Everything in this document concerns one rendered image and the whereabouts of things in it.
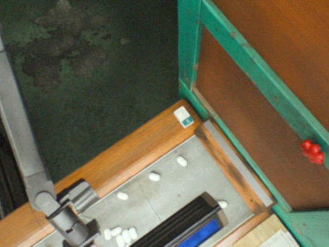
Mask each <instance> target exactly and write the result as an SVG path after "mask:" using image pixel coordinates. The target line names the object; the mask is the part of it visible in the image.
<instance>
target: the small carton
mask: <svg viewBox="0 0 329 247"><path fill-rule="evenodd" d="M174 114H175V116H176V117H177V118H178V120H179V121H180V122H181V124H182V125H183V127H184V128H185V127H187V126H188V125H190V124H192V123H193V119H192V117H191V116H190V115H189V113H188V112H187V111H186V110H185V108H184V107H183V106H182V107H180V108H179V109H177V110H176V111H174Z"/></svg>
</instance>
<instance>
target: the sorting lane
mask: <svg viewBox="0 0 329 247"><path fill-rule="evenodd" d="M178 157H183V158H184V159H185V160H186V161H187V164H186V165H185V166H183V165H181V164H180V163H179V162H178V161H177V158H178ZM151 173H153V174H157V175H159V176H160V179H159V180H158V181H155V180H151V179H150V178H149V174H151ZM204 191H206V192H208V193H209V194H210V195H211V196H212V197H213V198H214V199H215V200H216V201H217V202H220V201H225V202H227V206H226V207H222V208H223V210H224V213H225V215H226V218H227V220H228V222H229V224H228V225H227V226H226V227H223V229H222V230H220V231H219V232H217V233H216V234H215V235H213V236H212V237H211V238H209V239H208V240H207V241H205V242H204V243H203V244H202V245H200V246H199V247H212V246H213V245H214V244H216V243H217V242H218V241H220V240H221V239H223V238H224V237H225V236H227V235H228V234H229V233H230V232H231V231H232V230H234V229H235V228H237V227H238V226H240V225H241V224H243V223H244V222H245V221H246V220H248V219H249V218H250V217H252V216H253V215H254V214H253V213H252V211H251V210H250V208H249V206H248V205H247V204H246V203H245V201H244V200H243V199H242V198H241V197H240V195H239V194H238V193H237V191H236V190H235V188H234V187H233V185H232V184H231V182H230V181H229V180H228V178H227V177H226V176H225V174H224V173H223V172H222V171H221V169H220V167H219V166H218V165H217V164H216V162H215V161H214V159H213V158H212V157H211V155H210V154H209V153H208V151H207V150H206V149H205V148H204V146H203V145H202V143H201V142H200V141H199V139H198V138H196V136H195V135H194V136H192V137H191V138H189V139H188V140H186V141H185V142H184V143H182V144H180V145H179V146H177V147H176V148H175V149H173V150H172V151H170V152H169V153H168V154H166V155H164V156H163V157H161V158H160V159H158V160H157V161H155V162H154V163H152V164H151V165H150V166H148V167H147V168H146V169H144V170H143V171H142V172H140V173H139V174H137V175H136V176H134V177H133V178H131V179H130V180H128V181H126V182H125V183H124V184H122V185H121V186H119V187H118V188H116V189H115V190H114V191H112V192H110V193H109V194H108V195H107V196H105V197H104V198H102V199H101V200H99V201H98V202H96V203H95V204H93V205H92V206H90V207H89V208H88V209H87V210H86V211H84V212H83V214H82V213H81V214H79V215H77V216H78V217H79V218H80V219H81V221H83V222H84V223H85V224H87V223H89V222H90V221H92V220H93V219H96V220H97V221H98V224H99V226H100V229H99V230H100V231H101V236H99V235H98V237H96V238H95V242H96V246H98V247H119V245H118V243H117V241H116V237H117V235H119V234H121V235H122V231H123V230H125V229H127V230H128V231H129V229H130V228H135V229H136V232H137V237H136V238H135V239H133V238H131V241H130V243H134V242H136V241H137V240H138V239H139V238H140V237H142V236H144V235H145V234H146V233H148V232H149V231H150V230H152V229H153V228H154V227H156V226H157V225H158V224H160V223H162V222H163V221H164V220H166V219H167V218H168V217H170V216H171V215H172V214H174V213H175V212H176V211H178V210H179V209H181V208H182V207H183V206H185V205H186V204H188V203H189V202H190V201H192V200H194V199H195V198H196V197H198V196H199V195H201V193H203V192H204ZM118 192H124V193H126V194H127V195H128V198H127V199H126V200H123V199H120V198H118V197H117V193H118ZM116 227H121V229H122V230H121V232H120V233H118V234H117V235H111V239H110V240H106V239H105V234H104V230H105V229H110V231H112V230H113V229H115V228H116ZM64 239H65V238H64V237H63V236H61V235H60V233H59V232H58V231H54V232H53V233H52V234H50V235H49V236H47V237H46V238H44V239H43V240H41V241H39V242H38V243H37V244H36V245H34V246H33V247H62V241H63V240H64Z"/></svg>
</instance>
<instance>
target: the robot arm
mask: <svg viewBox="0 0 329 247"><path fill-rule="evenodd" d="M0 114H1V117H2V121H3V123H4V127H5V129H6V132H7V135H8V138H9V141H10V145H11V147H12V150H13V153H14V155H15V158H16V160H17V163H18V167H19V170H20V173H21V176H22V179H23V182H24V185H25V189H26V192H27V194H28V198H29V201H30V204H31V206H32V208H33V209H35V210H37V211H43V212H44V213H45V214H46V216H45V218H46V219H47V220H48V221H49V222H50V223H51V224H52V225H53V227H54V228H55V230H57V231H58V232H59V233H60V235H61V236H63V237H64V238H65V239H64V240H63V241H62V247H97V246H96V242H95V238H96V237H98V235H99V236H101V231H100V230H99V229H100V226H99V224H98V221H97V220H96V219H93V220H92V221H90V222H89V223H87V224H85V223H84V222H83V221H81V219H80V218H79V217H78V216H77V215H76V214H75V213H74V212H73V210H72V209H71V208H70V207H69V205H68V204H69V203H70V205H71V206H72V207H73V208H74V209H75V210H76V211H77V212H78V211H80V212H81V213H82V214H83V212H84V211H86V210H87V209H88V208H89V207H90V206H91V205H93V204H94V203H95V202H96V201H97V200H99V199H100V197H99V195H97V194H96V192H95V191H94V189H93V188H92V187H91V186H90V185H89V183H88V182H87V181H86V180H85V179H84V178H80V179H78V180H77V181H76V182H74V183H72V184H71V185H69V186H68V187H67V188H64V189H63V190H62V191H61V192H59V193H58V194H56V191H55V188H54V187H53V183H52V180H51V178H50V175H49V172H48V169H47V166H46V163H45V160H44V156H43V154H42V151H41V147H40V144H39V141H38V138H37V135H36V132H35V129H34V125H33V122H32V119H31V116H30V114H29V111H28V108H27V105H26V102H25V99H24V95H23V92H22V89H21V86H20V83H19V79H18V76H17V73H16V71H15V68H14V66H13V62H12V58H11V56H10V52H9V48H8V45H3V43H2V26H1V23H0Z"/></svg>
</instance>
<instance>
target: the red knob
mask: <svg viewBox="0 0 329 247"><path fill-rule="evenodd" d="M300 148H301V149H303V155H304V156H306V157H309V161H311V162H312V163H317V164H322V163H323V159H324V154H323V153H322V152H321V151H320V150H321V149H322V148H321V146H320V145H318V144H314V143H312V142H311V141H310V140H308V139H306V140H305V141H304V142H301V143H300Z"/></svg>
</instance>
